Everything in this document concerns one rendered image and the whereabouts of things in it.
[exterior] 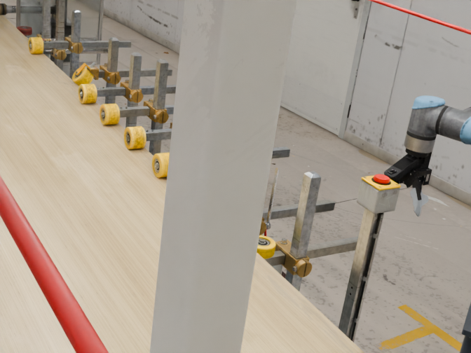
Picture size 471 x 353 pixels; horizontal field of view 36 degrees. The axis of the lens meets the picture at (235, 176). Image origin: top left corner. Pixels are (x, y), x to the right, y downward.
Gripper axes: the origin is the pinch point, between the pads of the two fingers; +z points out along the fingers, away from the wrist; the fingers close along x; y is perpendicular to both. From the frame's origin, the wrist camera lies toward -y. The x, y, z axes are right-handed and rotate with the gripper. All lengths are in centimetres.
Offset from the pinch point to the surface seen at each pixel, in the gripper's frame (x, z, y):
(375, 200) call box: -31, -25, -49
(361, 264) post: -29, -6, -47
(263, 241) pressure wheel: 2, 3, -53
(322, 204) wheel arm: 23.1, 7.7, -11.0
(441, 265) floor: 71, 94, 139
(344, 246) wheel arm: -1.2, 9.0, -23.0
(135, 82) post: 121, -6, -32
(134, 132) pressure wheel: 76, -3, -56
